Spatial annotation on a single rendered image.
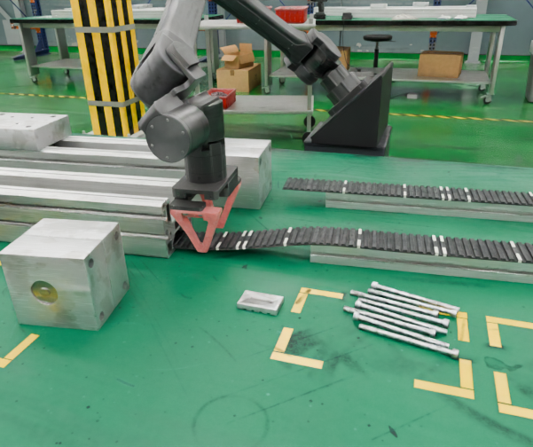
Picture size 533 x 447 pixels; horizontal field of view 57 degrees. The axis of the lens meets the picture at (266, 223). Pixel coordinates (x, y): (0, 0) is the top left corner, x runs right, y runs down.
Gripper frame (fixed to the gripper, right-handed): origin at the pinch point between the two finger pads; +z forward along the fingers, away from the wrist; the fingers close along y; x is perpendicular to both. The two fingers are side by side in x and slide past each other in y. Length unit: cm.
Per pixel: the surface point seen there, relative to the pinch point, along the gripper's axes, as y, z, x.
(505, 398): 23.1, 2.1, 36.5
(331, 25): -476, 7, -31
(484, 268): 1.3, 0.8, 37.8
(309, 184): -18.9, -1.4, 12.0
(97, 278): 19.9, -3.9, -6.5
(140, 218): 4.8, -4.1, -8.3
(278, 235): -0.7, -0.4, 10.1
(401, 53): -765, 70, 49
